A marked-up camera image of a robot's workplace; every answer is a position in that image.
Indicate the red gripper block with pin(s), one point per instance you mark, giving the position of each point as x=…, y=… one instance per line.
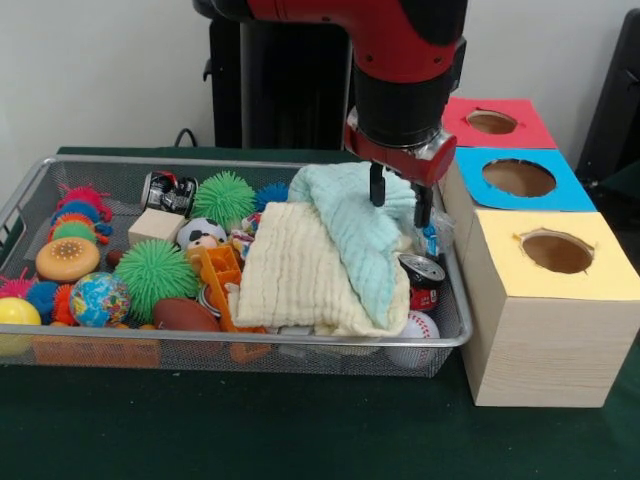
x=430, y=162

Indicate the clear blue-print plastic packet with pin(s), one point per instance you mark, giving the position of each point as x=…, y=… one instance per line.
x=437, y=235

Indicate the mint waffle cloth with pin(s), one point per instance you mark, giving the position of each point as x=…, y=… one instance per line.
x=350, y=220

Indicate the cream waffle cloth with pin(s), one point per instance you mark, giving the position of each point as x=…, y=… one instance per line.
x=295, y=270

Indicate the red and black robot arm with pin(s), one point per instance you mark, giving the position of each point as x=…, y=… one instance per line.
x=400, y=50

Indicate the wooden box with three holes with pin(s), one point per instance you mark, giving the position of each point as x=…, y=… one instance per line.
x=540, y=350

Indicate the shallow silver mesh bin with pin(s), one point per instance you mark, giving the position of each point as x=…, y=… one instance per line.
x=200, y=355

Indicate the green spiky rubber ball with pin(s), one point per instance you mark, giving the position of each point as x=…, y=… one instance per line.
x=225, y=195
x=155, y=280

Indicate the toy soccer ball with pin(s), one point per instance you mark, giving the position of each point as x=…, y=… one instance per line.
x=202, y=231

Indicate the dark green side-table cloth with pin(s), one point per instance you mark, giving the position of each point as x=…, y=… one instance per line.
x=625, y=182

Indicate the crushed black can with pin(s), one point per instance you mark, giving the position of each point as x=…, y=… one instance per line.
x=170, y=195

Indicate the black upright panel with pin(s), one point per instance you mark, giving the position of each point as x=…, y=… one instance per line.
x=615, y=100

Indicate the brown toy football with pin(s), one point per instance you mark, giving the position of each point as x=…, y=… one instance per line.
x=185, y=314

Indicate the plain wooden cube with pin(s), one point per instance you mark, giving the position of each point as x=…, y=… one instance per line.
x=155, y=227

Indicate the dark green table cloth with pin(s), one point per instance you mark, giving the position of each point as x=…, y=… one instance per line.
x=300, y=425

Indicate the globe print ball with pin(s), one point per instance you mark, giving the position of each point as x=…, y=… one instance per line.
x=100, y=299

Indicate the tan toy burger bun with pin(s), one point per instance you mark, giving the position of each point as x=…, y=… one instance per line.
x=67, y=259

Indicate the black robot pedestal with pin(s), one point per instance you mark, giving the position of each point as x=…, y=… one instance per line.
x=280, y=85

